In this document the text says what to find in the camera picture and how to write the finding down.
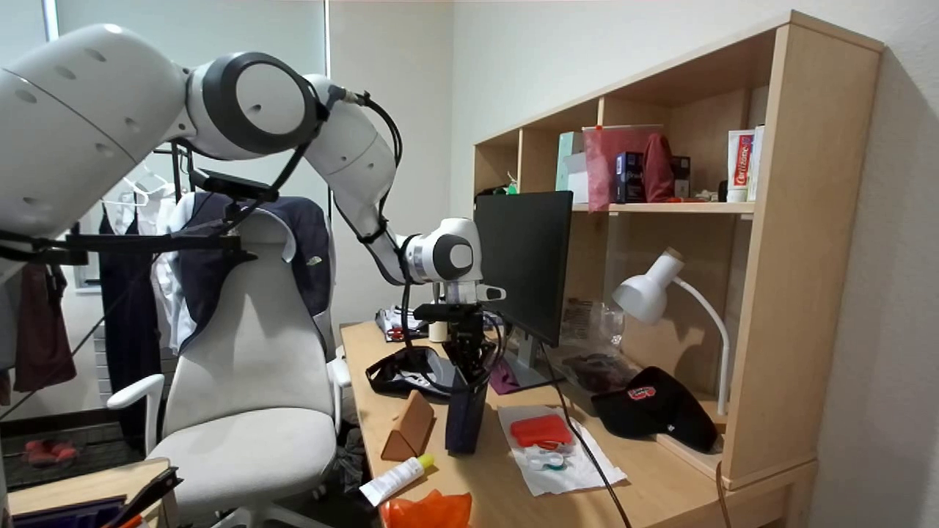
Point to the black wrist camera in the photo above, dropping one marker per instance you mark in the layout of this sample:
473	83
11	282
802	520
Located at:
441	312

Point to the wooden crate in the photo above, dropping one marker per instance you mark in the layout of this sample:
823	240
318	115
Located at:
76	489

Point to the dark red hanging garment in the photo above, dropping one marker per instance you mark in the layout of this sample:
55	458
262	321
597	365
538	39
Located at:
41	325

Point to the tan wedge block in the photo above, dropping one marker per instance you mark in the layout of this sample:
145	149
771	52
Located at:
410	429

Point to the white box with red print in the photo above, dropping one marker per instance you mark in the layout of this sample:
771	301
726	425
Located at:
743	167

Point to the dark navy hanging garment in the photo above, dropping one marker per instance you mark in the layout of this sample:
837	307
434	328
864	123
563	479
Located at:
130	312

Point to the red and white booklet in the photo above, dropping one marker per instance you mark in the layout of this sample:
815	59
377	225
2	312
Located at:
542	482

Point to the black horizontal bar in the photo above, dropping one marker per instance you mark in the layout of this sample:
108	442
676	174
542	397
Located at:
126	243

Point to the white desk lamp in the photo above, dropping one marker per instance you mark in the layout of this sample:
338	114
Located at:
645	293

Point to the pile of printed clothes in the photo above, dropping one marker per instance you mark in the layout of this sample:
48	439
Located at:
390	321

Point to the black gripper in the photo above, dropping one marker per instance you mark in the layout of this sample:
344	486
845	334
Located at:
466	335

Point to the white office chair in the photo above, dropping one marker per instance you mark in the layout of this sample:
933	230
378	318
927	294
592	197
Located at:
249	392

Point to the dark brown bottle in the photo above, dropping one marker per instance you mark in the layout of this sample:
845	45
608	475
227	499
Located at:
465	420

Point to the red shoes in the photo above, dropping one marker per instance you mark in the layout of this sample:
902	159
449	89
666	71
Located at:
48	454

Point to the small dark jar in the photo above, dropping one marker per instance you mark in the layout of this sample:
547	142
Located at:
679	177

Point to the purple cloth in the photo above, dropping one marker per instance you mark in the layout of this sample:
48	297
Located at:
500	379

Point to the grey monitor stand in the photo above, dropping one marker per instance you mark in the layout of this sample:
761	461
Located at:
529	372

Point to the white tube with yellow cap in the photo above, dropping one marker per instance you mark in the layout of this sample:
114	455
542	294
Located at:
394	482

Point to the wooden desk shelf unit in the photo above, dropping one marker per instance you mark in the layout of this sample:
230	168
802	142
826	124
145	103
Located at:
802	246

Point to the black computer monitor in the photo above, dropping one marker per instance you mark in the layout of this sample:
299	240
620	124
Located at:
531	257

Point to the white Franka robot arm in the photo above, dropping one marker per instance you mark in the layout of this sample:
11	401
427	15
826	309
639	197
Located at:
88	118

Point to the orange plastic bag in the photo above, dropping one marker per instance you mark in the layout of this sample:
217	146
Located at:
427	511

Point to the dark blue bottle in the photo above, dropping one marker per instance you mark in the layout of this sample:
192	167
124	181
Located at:
628	177

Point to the black cap with red patch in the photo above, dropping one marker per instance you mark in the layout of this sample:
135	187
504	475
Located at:
648	407

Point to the clear plastic pouch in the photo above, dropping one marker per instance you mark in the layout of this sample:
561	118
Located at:
597	372

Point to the dark navy jacket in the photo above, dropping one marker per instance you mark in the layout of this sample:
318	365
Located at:
208	265

